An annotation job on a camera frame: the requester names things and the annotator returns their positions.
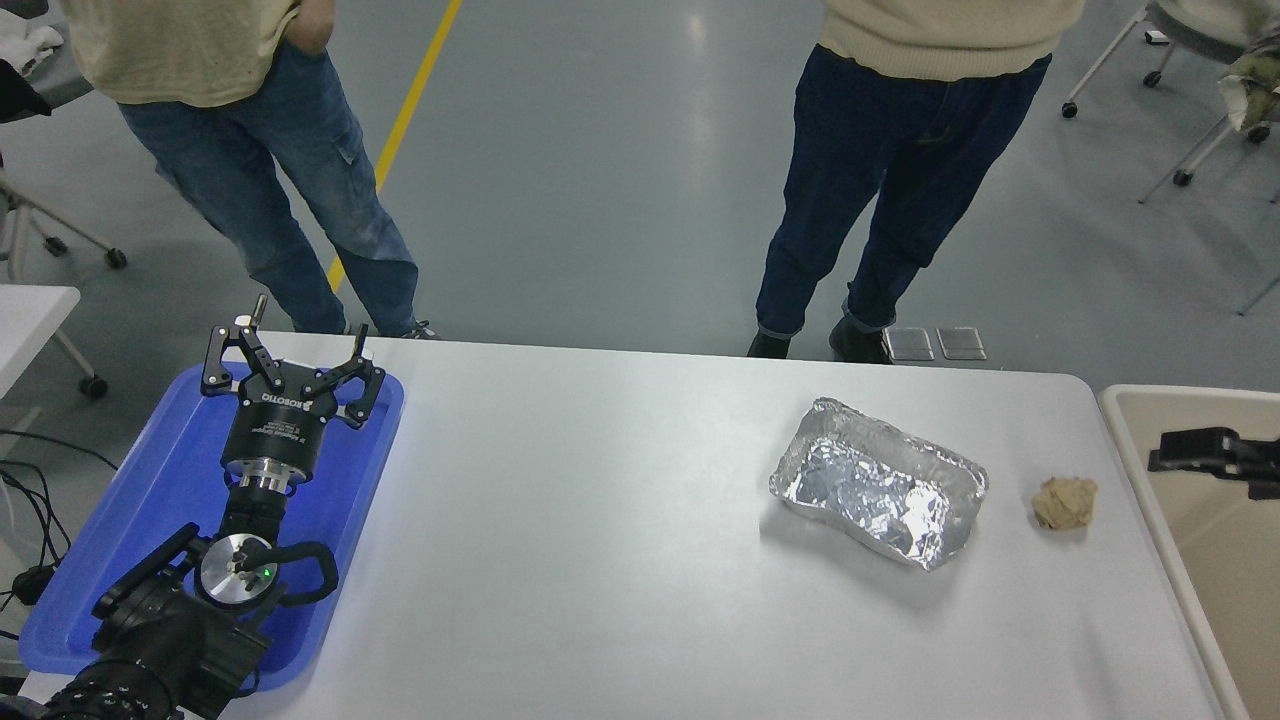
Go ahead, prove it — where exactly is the thin black cable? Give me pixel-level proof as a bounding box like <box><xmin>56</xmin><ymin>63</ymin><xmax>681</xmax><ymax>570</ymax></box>
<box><xmin>0</xmin><ymin>428</ymin><xmax>121</xmax><ymax>471</ymax></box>

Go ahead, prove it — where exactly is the crumpled tan paper ball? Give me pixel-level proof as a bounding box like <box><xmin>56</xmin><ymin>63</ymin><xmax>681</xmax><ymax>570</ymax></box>
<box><xmin>1031</xmin><ymin>476</ymin><xmax>1099</xmax><ymax>532</ymax></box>

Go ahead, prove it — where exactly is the grey seat wheeled chair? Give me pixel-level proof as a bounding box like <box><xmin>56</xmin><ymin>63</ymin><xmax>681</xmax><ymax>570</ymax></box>
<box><xmin>0</xmin><ymin>0</ymin><xmax>101</xmax><ymax>126</ymax></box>

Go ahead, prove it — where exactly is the large pale bin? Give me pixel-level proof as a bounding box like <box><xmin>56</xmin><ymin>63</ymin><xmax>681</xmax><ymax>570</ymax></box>
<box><xmin>1098</xmin><ymin>384</ymin><xmax>1280</xmax><ymax>720</ymax></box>

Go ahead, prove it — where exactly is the white cloth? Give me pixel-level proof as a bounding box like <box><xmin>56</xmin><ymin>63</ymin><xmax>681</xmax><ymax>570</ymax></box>
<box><xmin>0</xmin><ymin>20</ymin><xmax>67</xmax><ymax>76</ymax></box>

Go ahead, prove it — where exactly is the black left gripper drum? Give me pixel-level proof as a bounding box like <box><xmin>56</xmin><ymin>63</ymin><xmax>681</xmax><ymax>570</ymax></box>
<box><xmin>220</xmin><ymin>365</ymin><xmax>341</xmax><ymax>481</ymax></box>

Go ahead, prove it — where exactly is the metal chair leg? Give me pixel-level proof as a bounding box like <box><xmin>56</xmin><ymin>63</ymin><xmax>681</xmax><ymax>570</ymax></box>
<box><xmin>1237</xmin><ymin>274</ymin><xmax>1280</xmax><ymax>317</ymax></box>

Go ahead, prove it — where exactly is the metal frame wheeled chair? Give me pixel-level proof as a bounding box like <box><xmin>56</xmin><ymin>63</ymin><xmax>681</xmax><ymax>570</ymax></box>
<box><xmin>0</xmin><ymin>150</ymin><xmax>129</xmax><ymax>287</ymax></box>

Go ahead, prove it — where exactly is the blue plastic tray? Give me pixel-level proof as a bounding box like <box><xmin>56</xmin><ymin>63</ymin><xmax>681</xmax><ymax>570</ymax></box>
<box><xmin>18</xmin><ymin>362</ymin><xmax>407</xmax><ymax>693</ymax></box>

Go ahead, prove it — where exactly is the black cable with plug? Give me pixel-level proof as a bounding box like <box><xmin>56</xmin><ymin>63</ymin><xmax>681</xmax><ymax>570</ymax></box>
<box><xmin>0</xmin><ymin>460</ymin><xmax>76</xmax><ymax>611</ymax></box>

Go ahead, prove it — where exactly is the silver foot pedal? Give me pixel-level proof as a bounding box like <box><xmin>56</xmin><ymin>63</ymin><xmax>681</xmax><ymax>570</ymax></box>
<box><xmin>935</xmin><ymin>326</ymin><xmax>988</xmax><ymax>362</ymax></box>
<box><xmin>884</xmin><ymin>326</ymin><xmax>935</xmax><ymax>363</ymax></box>

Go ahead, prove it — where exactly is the small white table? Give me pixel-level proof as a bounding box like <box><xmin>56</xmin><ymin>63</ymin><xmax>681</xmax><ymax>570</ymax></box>
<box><xmin>0</xmin><ymin>285</ymin><xmax>109</xmax><ymax>403</ymax></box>

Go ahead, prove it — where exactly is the crumpled silver foil tray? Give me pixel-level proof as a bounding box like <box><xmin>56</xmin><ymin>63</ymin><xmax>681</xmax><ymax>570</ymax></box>
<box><xmin>769</xmin><ymin>396</ymin><xmax>991</xmax><ymax>574</ymax></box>

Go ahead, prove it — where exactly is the black item on chair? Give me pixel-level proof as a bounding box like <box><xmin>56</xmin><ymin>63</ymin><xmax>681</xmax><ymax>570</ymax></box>
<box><xmin>0</xmin><ymin>60</ymin><xmax>53</xmax><ymax>123</ymax></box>

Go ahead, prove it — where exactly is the person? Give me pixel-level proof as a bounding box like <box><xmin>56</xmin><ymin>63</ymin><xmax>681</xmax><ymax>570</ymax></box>
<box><xmin>746</xmin><ymin>0</ymin><xmax>1089</xmax><ymax>363</ymax></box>
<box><xmin>58</xmin><ymin>0</ymin><xmax>441</xmax><ymax>341</ymax></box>

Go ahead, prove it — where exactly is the pale green cloth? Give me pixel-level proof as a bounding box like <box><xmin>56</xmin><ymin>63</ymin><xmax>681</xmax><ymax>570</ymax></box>
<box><xmin>1218</xmin><ymin>50</ymin><xmax>1280</xmax><ymax>133</ymax></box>

